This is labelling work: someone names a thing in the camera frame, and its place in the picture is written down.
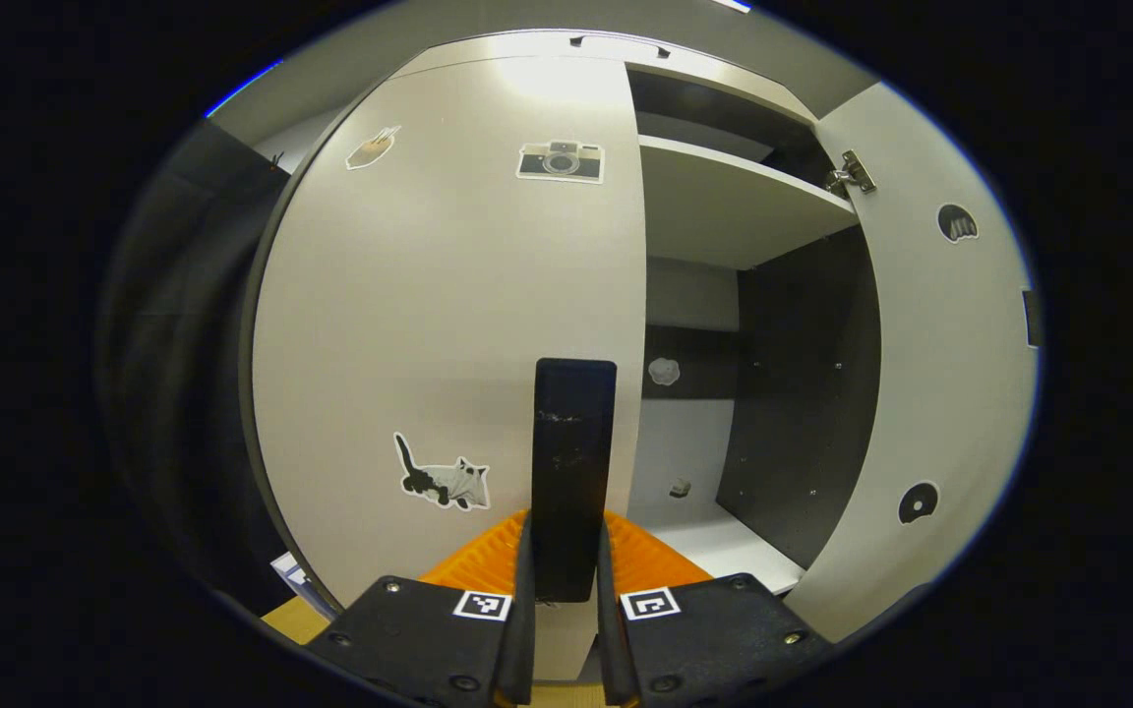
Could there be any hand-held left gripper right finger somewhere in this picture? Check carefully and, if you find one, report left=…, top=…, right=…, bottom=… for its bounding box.
left=594, top=511, right=835, bottom=707

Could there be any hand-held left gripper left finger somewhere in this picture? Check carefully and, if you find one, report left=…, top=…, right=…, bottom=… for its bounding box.
left=303, top=509, right=536, bottom=708

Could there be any black door handle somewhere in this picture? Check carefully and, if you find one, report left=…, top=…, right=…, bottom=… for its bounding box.
left=530, top=358, right=619, bottom=604

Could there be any beige double-door shoe cabinet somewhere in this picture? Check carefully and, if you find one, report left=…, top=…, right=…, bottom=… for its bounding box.
left=237, top=28, right=882, bottom=679

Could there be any camera-sticker shoe cabinet door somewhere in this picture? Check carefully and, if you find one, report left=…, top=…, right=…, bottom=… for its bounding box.
left=250, top=54, right=648, bottom=611

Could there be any cherry-sticker shoe cabinet door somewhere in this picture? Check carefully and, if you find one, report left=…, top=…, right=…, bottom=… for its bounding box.
left=785, top=82, right=1042, bottom=645

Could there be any white cabinet shelf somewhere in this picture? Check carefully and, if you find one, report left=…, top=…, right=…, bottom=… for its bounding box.
left=638, top=135, right=861, bottom=271
left=626, top=506, right=808, bottom=596

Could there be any metal door hinge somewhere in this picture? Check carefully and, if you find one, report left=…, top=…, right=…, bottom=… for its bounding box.
left=825, top=149, right=878, bottom=195

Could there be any beige cabinet drawer front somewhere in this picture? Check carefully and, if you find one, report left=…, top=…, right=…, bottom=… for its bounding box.
left=394, top=29, right=818, bottom=124

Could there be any black backdrop cloth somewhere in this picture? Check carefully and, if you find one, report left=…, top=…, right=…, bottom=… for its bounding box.
left=99, top=118, right=312, bottom=611

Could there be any black drawer handle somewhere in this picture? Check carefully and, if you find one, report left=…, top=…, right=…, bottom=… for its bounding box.
left=569, top=34, right=671, bottom=58

